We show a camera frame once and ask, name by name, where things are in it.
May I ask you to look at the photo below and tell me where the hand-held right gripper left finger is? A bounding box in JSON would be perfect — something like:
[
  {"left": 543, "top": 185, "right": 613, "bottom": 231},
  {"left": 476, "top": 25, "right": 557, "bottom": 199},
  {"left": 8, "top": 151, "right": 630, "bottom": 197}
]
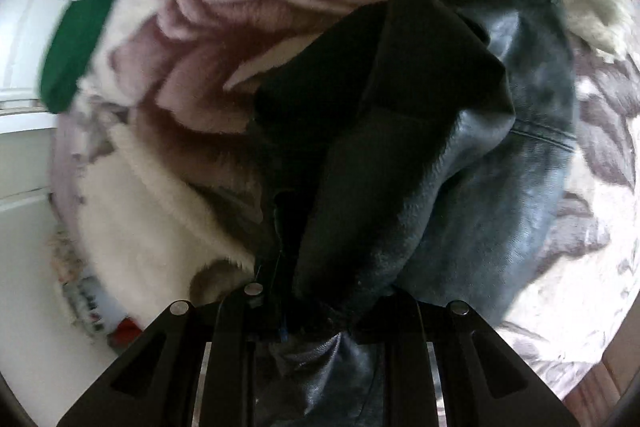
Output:
[{"left": 56, "top": 282, "right": 281, "bottom": 427}]

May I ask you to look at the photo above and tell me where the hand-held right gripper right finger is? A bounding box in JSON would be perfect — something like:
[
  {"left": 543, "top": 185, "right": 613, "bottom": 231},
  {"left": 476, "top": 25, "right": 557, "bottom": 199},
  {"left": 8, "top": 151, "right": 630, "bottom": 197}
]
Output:
[{"left": 350, "top": 291, "right": 581, "bottom": 427}]

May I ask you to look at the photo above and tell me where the black leather jacket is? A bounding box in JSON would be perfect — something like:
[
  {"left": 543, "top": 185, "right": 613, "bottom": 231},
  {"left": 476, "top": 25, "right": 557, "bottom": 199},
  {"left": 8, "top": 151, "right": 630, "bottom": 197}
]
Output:
[{"left": 247, "top": 0, "right": 578, "bottom": 427}]

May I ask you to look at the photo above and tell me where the white fluffy garment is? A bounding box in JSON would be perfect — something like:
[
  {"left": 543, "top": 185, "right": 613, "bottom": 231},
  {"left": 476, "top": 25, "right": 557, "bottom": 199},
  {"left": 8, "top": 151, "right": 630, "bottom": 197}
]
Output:
[{"left": 75, "top": 122, "right": 266, "bottom": 308}]

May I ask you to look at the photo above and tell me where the colourful clutter pile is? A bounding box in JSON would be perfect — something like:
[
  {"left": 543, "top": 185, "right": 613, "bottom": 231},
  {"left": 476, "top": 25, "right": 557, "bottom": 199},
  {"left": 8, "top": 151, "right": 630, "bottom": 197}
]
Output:
[{"left": 50, "top": 227, "right": 143, "bottom": 348}]

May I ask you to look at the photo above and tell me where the floral rose blanket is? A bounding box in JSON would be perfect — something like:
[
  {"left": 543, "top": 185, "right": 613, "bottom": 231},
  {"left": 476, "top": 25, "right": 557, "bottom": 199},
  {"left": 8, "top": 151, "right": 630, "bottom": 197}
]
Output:
[{"left": 47, "top": 0, "right": 640, "bottom": 403}]

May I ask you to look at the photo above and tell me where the green striped garment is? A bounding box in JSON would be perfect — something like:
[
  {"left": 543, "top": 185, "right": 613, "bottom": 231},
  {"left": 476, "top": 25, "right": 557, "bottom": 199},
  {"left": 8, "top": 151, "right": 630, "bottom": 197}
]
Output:
[{"left": 39, "top": 0, "right": 137, "bottom": 114}]

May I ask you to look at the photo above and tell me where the white cabinet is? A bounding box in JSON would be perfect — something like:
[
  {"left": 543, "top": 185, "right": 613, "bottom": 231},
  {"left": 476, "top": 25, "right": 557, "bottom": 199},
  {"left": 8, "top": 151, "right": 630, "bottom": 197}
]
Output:
[{"left": 0, "top": 0, "right": 132, "bottom": 212}]

